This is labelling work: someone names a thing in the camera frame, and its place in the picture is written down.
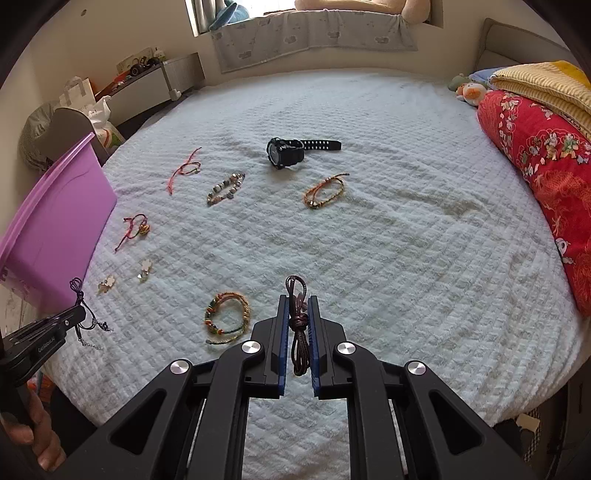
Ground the dark brown cord bracelet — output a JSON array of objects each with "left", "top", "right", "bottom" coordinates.
[{"left": 284, "top": 274, "right": 311, "bottom": 376}]

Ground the thin dark chain necklace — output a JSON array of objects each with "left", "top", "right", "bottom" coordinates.
[{"left": 68, "top": 276, "right": 112, "bottom": 351}]

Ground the purple plastic storage bin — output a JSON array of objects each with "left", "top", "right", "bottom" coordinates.
[{"left": 1, "top": 134, "right": 117, "bottom": 313}]

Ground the red string bracelet orange charm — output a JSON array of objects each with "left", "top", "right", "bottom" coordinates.
[{"left": 114, "top": 213, "right": 150, "bottom": 252}]

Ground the red string bracelet with bell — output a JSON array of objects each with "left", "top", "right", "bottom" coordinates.
[{"left": 166, "top": 146, "right": 204, "bottom": 196}]

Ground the left hand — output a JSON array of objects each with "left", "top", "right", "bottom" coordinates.
[{"left": 1, "top": 389, "right": 66, "bottom": 472}]

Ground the left white flower earring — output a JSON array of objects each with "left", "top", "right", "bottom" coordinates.
[{"left": 97, "top": 275, "right": 116, "bottom": 294}]

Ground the white flower earring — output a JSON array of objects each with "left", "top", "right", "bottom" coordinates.
[
  {"left": 137, "top": 259, "right": 152, "bottom": 283},
  {"left": 97, "top": 275, "right": 116, "bottom": 294}
]

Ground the right white flower earring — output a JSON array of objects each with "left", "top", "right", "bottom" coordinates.
[{"left": 137, "top": 259, "right": 152, "bottom": 283}]

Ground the light blue quilted bedspread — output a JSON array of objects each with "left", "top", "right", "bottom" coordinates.
[{"left": 43, "top": 68, "right": 588, "bottom": 480}]

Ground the black digital wrist watch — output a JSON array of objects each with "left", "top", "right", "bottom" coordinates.
[{"left": 266, "top": 137, "right": 342, "bottom": 169}]

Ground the grey chair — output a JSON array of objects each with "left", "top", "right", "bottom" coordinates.
[{"left": 17, "top": 102, "right": 110, "bottom": 173}]

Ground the white plastic bag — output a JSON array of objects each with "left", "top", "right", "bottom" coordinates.
[{"left": 86, "top": 95, "right": 125, "bottom": 152}]

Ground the white paper shopping bag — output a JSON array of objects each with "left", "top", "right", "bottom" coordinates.
[{"left": 59, "top": 76, "right": 95, "bottom": 110}]

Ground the grey white bedside cabinet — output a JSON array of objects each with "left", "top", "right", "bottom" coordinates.
[{"left": 97, "top": 53, "right": 204, "bottom": 126}]

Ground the red floral pillow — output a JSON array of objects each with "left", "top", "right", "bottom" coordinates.
[{"left": 477, "top": 90, "right": 591, "bottom": 316}]

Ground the orange white plush toy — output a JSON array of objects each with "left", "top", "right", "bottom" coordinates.
[{"left": 456, "top": 82, "right": 488, "bottom": 107}]

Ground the green plush toy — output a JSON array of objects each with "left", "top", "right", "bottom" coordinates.
[{"left": 448, "top": 74, "right": 470, "bottom": 92}]

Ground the grey patterned window seat cover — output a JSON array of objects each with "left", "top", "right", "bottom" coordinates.
[{"left": 211, "top": 10, "right": 418, "bottom": 73}]

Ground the blue plush toy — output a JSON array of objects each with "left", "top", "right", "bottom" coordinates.
[{"left": 209, "top": 0, "right": 250, "bottom": 30}]

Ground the yellow striped pillow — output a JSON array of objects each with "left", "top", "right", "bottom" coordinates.
[{"left": 490, "top": 60, "right": 591, "bottom": 139}]

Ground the beige upholstered headboard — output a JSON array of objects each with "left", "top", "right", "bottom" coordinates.
[{"left": 474, "top": 18, "right": 579, "bottom": 71}]

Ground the beige teddy bear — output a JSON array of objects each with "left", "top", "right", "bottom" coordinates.
[{"left": 294, "top": 0, "right": 431, "bottom": 25}]

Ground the multicolour braided bracelet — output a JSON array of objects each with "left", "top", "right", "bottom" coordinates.
[{"left": 203, "top": 291, "right": 253, "bottom": 346}]

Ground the beaded charm bracelet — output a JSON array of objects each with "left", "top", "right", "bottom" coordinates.
[{"left": 205, "top": 172, "right": 247, "bottom": 207}]

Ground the orange braided bracelet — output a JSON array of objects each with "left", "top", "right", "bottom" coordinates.
[{"left": 302, "top": 172, "right": 351, "bottom": 210}]

